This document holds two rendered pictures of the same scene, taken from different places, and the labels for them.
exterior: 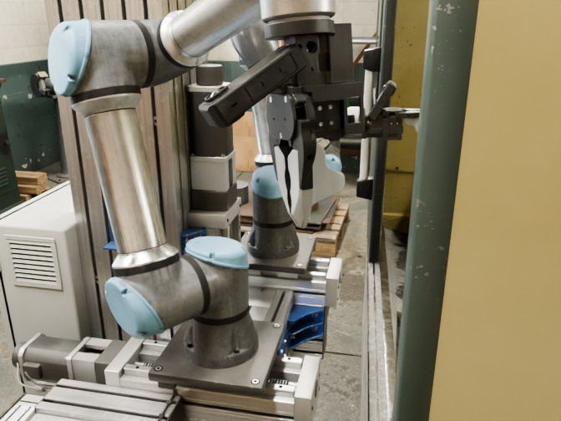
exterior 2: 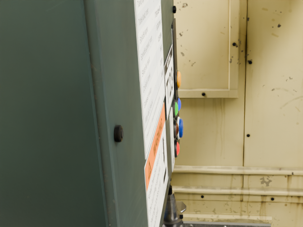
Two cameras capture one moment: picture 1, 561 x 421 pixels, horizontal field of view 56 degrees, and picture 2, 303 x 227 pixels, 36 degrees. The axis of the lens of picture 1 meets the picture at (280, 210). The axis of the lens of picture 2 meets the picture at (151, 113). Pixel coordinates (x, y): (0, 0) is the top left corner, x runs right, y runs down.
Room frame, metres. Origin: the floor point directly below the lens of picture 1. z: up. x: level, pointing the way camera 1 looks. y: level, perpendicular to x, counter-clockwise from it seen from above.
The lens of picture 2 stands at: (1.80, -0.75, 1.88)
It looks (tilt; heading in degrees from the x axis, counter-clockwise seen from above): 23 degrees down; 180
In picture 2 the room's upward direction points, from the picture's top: 3 degrees counter-clockwise
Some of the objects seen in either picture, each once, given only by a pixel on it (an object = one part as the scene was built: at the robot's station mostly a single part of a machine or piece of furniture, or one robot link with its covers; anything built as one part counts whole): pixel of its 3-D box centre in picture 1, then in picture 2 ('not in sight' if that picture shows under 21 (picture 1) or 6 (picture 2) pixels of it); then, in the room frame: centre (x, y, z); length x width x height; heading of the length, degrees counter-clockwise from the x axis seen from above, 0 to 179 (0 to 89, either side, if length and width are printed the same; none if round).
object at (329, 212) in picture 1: (270, 208); not in sight; (4.09, 0.08, 0.19); 1.20 x 0.80 x 0.38; 76
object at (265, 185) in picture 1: (273, 192); not in sight; (1.41, 0.02, 1.20); 0.13 x 0.12 x 0.14; 176
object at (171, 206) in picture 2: not in sight; (169, 204); (0.88, -0.72, 1.26); 0.04 x 0.04 x 0.07
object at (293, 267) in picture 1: (267, 256); not in sight; (1.41, 0.04, 1.01); 0.36 x 0.22 x 0.06; 78
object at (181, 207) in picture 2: not in sight; (172, 207); (0.83, -0.71, 1.21); 0.07 x 0.05 x 0.01; 81
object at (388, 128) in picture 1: (381, 122); not in sight; (1.50, -0.29, 1.39); 0.12 x 0.08 x 0.09; 81
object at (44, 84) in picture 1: (63, 124); not in sight; (5.66, 2.33, 0.57); 0.47 x 0.37 x 1.14; 138
